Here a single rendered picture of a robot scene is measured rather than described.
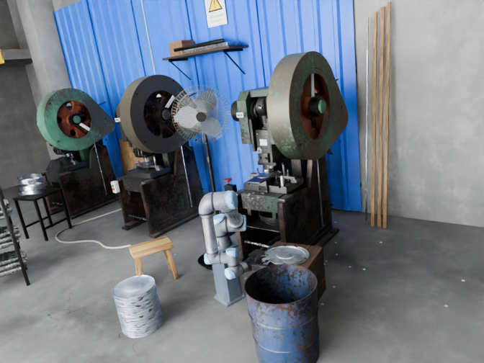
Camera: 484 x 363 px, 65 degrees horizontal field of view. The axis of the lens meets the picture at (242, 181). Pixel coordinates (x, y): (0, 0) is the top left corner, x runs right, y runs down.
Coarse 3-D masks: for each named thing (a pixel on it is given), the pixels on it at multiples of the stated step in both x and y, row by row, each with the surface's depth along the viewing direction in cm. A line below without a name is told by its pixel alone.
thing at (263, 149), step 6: (258, 132) 320; (264, 132) 316; (258, 138) 322; (264, 138) 318; (258, 144) 324; (264, 144) 320; (258, 150) 325; (264, 150) 322; (264, 156) 320; (270, 156) 320; (276, 156) 324; (264, 162) 322; (270, 162) 322
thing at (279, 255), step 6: (282, 246) 284; (288, 246) 283; (270, 252) 275; (276, 252) 275; (282, 252) 273; (288, 252) 273; (294, 252) 274; (300, 252) 273; (276, 258) 266; (282, 258) 264; (288, 258) 264; (294, 258) 265; (300, 258) 264
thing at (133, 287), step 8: (128, 280) 276; (136, 280) 274; (144, 280) 273; (152, 280) 271; (120, 288) 266; (128, 288) 264; (136, 288) 262; (144, 288) 262; (120, 296) 256; (136, 296) 253
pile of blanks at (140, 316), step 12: (120, 300) 254; (132, 300) 253; (144, 300) 256; (156, 300) 267; (120, 312) 258; (132, 312) 255; (144, 312) 258; (156, 312) 268; (132, 324) 258; (144, 324) 260; (156, 324) 266; (132, 336) 261
